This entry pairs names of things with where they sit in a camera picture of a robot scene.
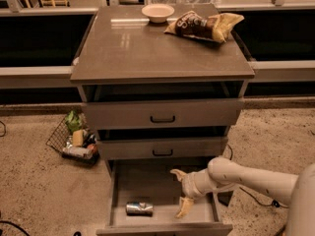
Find yellow cheese block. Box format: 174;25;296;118
72;130;84;147

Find grey drawer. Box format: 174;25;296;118
82;99;243;130
96;157;232;236
96;137;228;160

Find black cable on floor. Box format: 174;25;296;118
222;144;289;210

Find bottom grey drawer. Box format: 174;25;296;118
96;157;232;236

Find green leafy vegetable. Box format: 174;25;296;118
65;110;82;134

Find black cable left floor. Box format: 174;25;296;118
0;209;32;236

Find white ceramic bowl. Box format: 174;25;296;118
142;4;174;24

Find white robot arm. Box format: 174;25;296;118
170;156;315;236

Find middle grey drawer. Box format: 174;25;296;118
96;137;228;160

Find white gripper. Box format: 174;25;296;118
170;169;217;218

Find black wire basket left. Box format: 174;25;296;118
46;118;99;165

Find top grey drawer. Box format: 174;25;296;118
82;99;243;130

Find silver redbull can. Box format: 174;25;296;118
126;202;154;216

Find grey drawer cabinet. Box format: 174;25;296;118
70;3;256;236

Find silver can in basket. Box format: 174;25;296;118
63;147;93;159

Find black power adapter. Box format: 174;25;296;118
218;191;233;207

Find yellow brown chip bag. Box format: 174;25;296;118
164;11;244;43

